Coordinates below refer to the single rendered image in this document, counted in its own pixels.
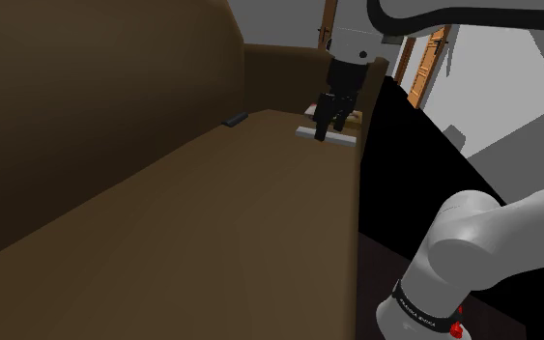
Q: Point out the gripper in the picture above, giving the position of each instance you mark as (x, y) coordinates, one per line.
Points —
(345, 77)

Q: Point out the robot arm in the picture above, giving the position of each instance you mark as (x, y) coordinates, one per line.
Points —
(464, 245)

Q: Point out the tan book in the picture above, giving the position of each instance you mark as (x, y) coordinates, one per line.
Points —
(354, 121)

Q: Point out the grey flat tablet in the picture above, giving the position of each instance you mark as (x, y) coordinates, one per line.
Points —
(342, 139)

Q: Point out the wooden door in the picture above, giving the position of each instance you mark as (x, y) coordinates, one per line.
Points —
(424, 66)
(328, 19)

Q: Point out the black remote control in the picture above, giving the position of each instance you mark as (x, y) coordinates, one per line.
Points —
(234, 119)

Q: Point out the brown sofa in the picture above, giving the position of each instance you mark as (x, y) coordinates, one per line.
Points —
(205, 212)

